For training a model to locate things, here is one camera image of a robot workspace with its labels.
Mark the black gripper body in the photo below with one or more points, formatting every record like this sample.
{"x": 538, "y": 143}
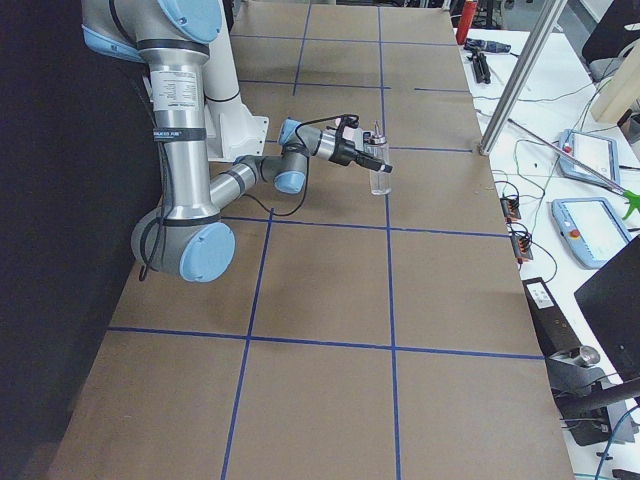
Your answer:
{"x": 344, "y": 153}

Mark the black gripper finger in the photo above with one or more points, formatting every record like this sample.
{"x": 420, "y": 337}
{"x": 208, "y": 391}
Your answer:
{"x": 372, "y": 163}

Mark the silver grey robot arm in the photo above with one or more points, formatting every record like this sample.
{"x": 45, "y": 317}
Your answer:
{"x": 184, "y": 234}

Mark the black folded tripod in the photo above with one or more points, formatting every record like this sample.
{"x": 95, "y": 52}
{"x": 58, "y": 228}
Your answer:
{"x": 480, "y": 67}

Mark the blue plaid folded umbrella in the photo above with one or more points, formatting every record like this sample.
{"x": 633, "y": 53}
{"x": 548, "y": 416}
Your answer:
{"x": 487, "y": 46}

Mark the red cylinder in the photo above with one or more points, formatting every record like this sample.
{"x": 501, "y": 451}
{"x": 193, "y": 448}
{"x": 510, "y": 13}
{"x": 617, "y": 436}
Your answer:
{"x": 466, "y": 19}

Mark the metal rod green tip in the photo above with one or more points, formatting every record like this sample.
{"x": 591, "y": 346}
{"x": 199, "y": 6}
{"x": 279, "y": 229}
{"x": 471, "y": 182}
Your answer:
{"x": 631, "y": 197}

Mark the near blue teach pendant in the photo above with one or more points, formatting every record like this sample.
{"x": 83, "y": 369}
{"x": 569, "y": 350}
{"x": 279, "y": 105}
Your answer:
{"x": 592, "y": 230}

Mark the blue teach pendant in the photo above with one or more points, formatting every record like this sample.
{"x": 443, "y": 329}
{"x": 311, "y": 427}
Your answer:
{"x": 598, "y": 152}
{"x": 592, "y": 230}

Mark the far blue teach pendant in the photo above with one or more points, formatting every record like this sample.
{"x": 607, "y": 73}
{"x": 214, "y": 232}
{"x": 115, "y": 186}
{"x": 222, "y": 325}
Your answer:
{"x": 598, "y": 152}

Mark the black power supply box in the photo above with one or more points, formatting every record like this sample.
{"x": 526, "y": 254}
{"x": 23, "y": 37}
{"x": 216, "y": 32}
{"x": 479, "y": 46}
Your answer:
{"x": 553, "y": 330}

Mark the black monitor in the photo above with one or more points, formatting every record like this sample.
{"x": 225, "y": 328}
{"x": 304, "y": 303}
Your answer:
{"x": 609, "y": 302}

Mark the aluminium frame post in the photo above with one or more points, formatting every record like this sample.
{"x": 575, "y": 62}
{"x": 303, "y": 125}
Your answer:
{"x": 532, "y": 49}

